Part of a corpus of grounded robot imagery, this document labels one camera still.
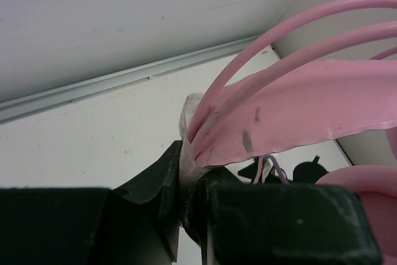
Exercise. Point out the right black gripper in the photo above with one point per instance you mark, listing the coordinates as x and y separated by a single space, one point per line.
305 172

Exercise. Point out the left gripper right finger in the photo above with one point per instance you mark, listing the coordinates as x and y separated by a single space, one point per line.
273 223

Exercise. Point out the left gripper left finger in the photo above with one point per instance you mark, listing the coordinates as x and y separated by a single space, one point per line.
135 223

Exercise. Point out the pink headphones with cable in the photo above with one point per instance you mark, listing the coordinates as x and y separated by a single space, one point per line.
303 99

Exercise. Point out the aluminium table frame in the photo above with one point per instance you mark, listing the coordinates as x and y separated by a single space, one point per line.
123 119

